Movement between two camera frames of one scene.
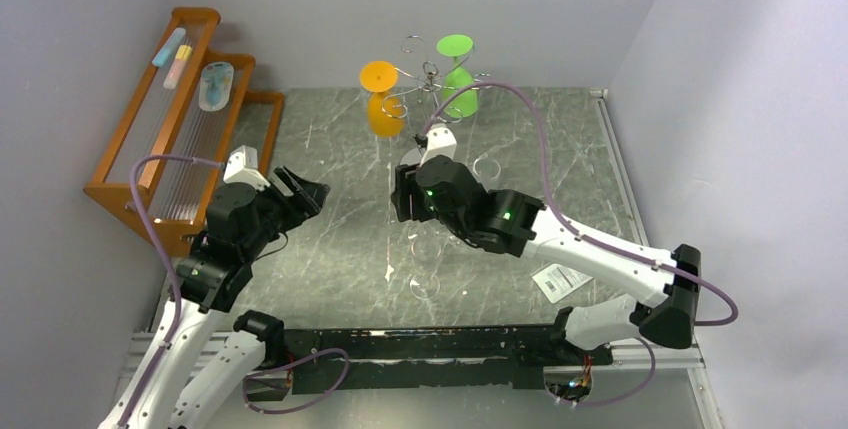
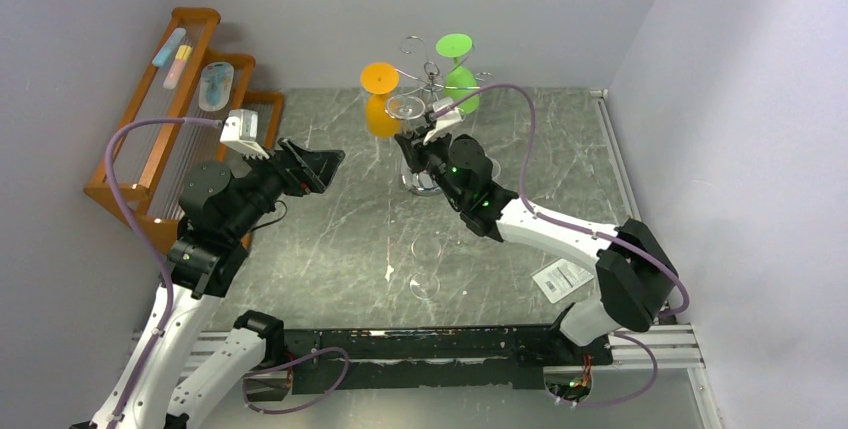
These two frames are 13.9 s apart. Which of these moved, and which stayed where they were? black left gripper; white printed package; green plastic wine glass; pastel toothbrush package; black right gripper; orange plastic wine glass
Moved: black right gripper; black left gripper
Stayed: pastel toothbrush package; green plastic wine glass; white printed package; orange plastic wine glass
